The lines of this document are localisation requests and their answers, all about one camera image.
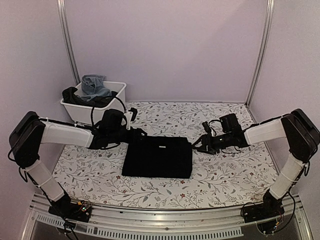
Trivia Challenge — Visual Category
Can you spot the dark garment in bin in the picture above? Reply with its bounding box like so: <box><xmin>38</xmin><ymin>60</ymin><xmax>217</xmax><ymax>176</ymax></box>
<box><xmin>62</xmin><ymin>87</ymin><xmax>118</xmax><ymax>108</ymax></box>

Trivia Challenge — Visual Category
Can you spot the black t-shirt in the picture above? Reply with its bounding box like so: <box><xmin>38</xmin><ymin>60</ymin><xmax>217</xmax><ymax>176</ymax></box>
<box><xmin>121</xmin><ymin>136</ymin><xmax>193</xmax><ymax>179</ymax></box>

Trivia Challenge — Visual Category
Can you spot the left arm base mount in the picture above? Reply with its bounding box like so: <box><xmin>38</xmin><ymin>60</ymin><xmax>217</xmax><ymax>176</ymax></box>
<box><xmin>47</xmin><ymin>192</ymin><xmax>92</xmax><ymax>223</ymax></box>

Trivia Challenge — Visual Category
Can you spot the front aluminium rail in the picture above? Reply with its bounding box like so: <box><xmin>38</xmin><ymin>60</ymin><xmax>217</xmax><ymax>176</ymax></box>
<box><xmin>21</xmin><ymin>194</ymin><xmax>316</xmax><ymax>240</ymax></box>

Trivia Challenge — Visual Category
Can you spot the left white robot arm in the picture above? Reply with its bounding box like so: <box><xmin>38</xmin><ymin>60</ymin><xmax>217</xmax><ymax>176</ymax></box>
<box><xmin>7</xmin><ymin>109</ymin><xmax>147</xmax><ymax>217</ymax></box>

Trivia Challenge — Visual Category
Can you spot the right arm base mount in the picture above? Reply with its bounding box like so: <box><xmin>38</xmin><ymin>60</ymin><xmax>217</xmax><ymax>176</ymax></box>
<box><xmin>240</xmin><ymin>190</ymin><xmax>285</xmax><ymax>223</ymax></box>

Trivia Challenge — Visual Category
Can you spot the left aluminium frame post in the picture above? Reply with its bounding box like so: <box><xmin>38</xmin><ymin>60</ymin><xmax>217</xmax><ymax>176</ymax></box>
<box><xmin>56</xmin><ymin>0</ymin><xmax>81</xmax><ymax>85</ymax></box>

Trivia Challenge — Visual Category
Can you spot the white plastic laundry bin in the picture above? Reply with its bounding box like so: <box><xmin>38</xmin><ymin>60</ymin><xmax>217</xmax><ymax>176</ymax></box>
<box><xmin>60</xmin><ymin>81</ymin><xmax>127</xmax><ymax>125</ymax></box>

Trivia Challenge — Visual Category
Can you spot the aluminium frame post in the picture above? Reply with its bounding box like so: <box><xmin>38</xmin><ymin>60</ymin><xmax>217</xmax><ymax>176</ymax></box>
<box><xmin>56</xmin><ymin>0</ymin><xmax>81</xmax><ymax>85</ymax></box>
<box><xmin>245</xmin><ymin>0</ymin><xmax>275</xmax><ymax>108</ymax></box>

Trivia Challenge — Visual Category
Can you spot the right aluminium frame post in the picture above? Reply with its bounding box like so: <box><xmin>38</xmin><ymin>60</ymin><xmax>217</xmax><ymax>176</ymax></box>
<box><xmin>245</xmin><ymin>0</ymin><xmax>275</xmax><ymax>108</ymax></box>

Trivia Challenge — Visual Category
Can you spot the blue denim garment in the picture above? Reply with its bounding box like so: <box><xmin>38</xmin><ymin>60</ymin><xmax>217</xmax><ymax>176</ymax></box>
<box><xmin>81</xmin><ymin>74</ymin><xmax>112</xmax><ymax>102</ymax></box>

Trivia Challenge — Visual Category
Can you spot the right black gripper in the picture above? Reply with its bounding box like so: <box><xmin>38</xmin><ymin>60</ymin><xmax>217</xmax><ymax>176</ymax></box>
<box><xmin>191</xmin><ymin>132</ymin><xmax>233</xmax><ymax>155</ymax></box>

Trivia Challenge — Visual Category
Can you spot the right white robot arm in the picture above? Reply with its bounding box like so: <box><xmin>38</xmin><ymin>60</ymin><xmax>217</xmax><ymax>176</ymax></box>
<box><xmin>192</xmin><ymin>108</ymin><xmax>320</xmax><ymax>218</ymax></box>

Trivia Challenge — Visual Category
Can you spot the floral patterned table mat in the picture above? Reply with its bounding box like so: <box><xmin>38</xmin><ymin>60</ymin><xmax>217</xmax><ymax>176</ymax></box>
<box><xmin>53</xmin><ymin>102</ymin><xmax>278</xmax><ymax>209</ymax></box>

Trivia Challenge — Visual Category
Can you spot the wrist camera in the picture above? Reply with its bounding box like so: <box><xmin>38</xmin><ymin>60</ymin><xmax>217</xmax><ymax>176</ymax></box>
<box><xmin>219</xmin><ymin>113</ymin><xmax>242</xmax><ymax>134</ymax></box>
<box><xmin>100</xmin><ymin>109</ymin><xmax>125</xmax><ymax>131</ymax></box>

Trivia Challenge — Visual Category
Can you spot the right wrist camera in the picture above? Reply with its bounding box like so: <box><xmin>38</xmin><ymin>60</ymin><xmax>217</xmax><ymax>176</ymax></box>
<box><xmin>219</xmin><ymin>113</ymin><xmax>242</xmax><ymax>134</ymax></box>

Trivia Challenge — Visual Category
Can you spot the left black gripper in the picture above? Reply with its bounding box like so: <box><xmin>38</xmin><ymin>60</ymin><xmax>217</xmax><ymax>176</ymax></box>
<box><xmin>108</xmin><ymin>127</ymin><xmax>148</xmax><ymax>146</ymax></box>

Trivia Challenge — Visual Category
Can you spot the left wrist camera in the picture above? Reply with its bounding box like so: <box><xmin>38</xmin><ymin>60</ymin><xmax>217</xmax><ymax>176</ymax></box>
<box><xmin>100</xmin><ymin>109</ymin><xmax>125</xmax><ymax>131</ymax></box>

